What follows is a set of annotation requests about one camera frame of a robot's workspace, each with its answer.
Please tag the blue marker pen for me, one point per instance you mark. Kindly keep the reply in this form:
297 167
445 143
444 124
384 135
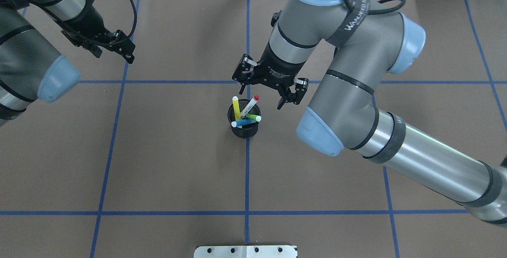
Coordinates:
242 122

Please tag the red capped white marker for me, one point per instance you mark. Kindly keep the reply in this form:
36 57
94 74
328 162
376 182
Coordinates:
249 106

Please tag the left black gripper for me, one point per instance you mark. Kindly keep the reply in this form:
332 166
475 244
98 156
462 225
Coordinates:
88 19

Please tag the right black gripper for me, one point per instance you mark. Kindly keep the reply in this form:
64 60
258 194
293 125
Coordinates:
279 69

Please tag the yellow marker pen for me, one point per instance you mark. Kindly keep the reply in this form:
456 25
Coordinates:
236 108

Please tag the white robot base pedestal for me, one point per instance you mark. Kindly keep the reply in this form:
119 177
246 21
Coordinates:
247 251

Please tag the green marker pen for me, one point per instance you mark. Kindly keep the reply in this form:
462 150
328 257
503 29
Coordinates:
253 117

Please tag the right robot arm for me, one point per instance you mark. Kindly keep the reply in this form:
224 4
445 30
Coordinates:
371 38

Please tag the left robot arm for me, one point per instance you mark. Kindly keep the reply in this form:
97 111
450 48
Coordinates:
32 68

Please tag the black mesh pen cup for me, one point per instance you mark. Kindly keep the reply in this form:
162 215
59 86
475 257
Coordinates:
245 131

